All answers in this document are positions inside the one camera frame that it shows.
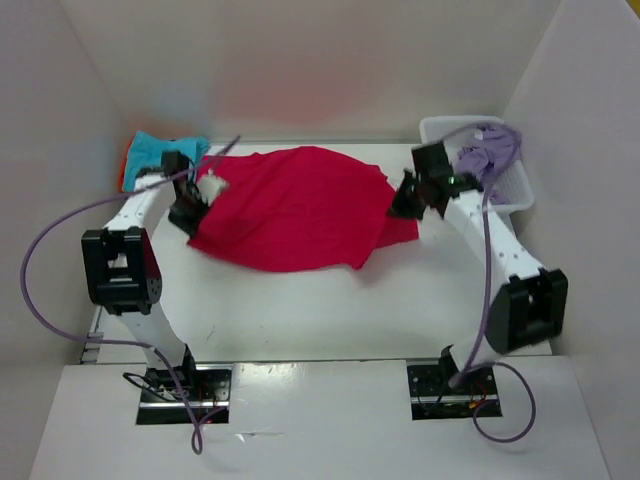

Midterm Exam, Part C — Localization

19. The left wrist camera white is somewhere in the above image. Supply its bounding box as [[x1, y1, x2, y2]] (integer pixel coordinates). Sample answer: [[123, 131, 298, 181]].
[[196, 169, 229, 206]]

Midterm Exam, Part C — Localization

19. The magenta t shirt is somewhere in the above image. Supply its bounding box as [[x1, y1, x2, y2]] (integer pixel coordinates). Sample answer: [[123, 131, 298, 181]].
[[188, 146, 419, 273]]

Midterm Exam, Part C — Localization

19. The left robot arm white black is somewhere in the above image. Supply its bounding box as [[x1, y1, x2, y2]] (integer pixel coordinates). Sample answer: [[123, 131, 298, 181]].
[[81, 151, 209, 400]]

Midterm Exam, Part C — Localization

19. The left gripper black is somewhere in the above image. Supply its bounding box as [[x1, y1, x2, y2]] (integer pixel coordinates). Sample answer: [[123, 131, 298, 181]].
[[167, 186, 213, 236]]

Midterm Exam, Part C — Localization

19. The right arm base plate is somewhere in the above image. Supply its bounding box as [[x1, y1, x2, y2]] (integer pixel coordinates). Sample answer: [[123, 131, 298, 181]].
[[406, 359, 502, 421]]

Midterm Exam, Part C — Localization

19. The orange t shirt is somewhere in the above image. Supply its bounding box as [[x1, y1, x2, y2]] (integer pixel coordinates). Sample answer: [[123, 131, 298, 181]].
[[116, 139, 133, 193]]

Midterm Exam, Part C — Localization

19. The cyan t shirt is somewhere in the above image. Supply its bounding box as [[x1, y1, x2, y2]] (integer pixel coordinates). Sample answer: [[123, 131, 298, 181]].
[[124, 131, 210, 191]]

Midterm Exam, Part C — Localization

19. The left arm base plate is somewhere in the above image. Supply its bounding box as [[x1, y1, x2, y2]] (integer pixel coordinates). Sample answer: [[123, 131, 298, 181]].
[[122, 364, 233, 426]]

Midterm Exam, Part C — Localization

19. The white plastic basket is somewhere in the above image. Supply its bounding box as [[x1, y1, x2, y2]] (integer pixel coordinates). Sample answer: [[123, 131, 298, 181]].
[[419, 115, 534, 215]]

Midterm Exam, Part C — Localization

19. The lavender t shirt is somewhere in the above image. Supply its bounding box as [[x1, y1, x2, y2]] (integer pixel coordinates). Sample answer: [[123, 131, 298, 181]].
[[454, 123, 521, 205]]

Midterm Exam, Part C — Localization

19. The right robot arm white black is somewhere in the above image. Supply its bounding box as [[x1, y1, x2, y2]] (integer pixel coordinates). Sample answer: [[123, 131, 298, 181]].
[[389, 142, 569, 393]]

